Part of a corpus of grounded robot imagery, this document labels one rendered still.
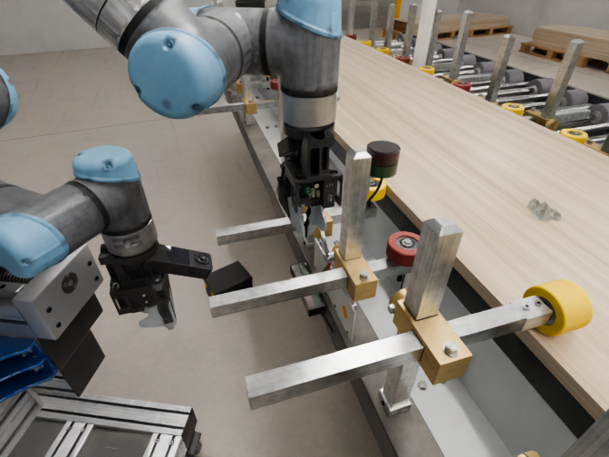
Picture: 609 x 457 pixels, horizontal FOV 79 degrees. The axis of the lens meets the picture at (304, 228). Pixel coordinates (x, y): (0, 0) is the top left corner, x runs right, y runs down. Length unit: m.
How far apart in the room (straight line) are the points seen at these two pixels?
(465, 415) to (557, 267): 0.36
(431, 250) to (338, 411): 1.15
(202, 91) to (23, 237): 0.26
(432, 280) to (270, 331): 1.31
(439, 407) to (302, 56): 0.74
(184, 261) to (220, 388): 1.05
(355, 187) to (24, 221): 0.49
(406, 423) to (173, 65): 0.68
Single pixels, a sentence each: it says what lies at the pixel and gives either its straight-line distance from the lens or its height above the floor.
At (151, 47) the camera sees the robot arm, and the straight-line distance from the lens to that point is 0.36.
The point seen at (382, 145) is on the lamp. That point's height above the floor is 1.11.
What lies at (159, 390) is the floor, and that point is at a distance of 1.70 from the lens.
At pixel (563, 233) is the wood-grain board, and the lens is 0.98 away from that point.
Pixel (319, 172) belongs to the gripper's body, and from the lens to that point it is 0.51.
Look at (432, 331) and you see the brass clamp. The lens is 0.56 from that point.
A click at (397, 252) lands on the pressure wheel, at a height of 0.90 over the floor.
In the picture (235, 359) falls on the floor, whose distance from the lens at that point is 1.70.
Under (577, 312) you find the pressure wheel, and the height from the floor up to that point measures 0.97.
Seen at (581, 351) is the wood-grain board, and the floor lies 0.90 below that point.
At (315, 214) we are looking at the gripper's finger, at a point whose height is 1.04.
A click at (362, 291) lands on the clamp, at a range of 0.76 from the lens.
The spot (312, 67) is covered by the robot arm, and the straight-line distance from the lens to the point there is 0.47.
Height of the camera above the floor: 1.39
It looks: 37 degrees down
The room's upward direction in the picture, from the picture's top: straight up
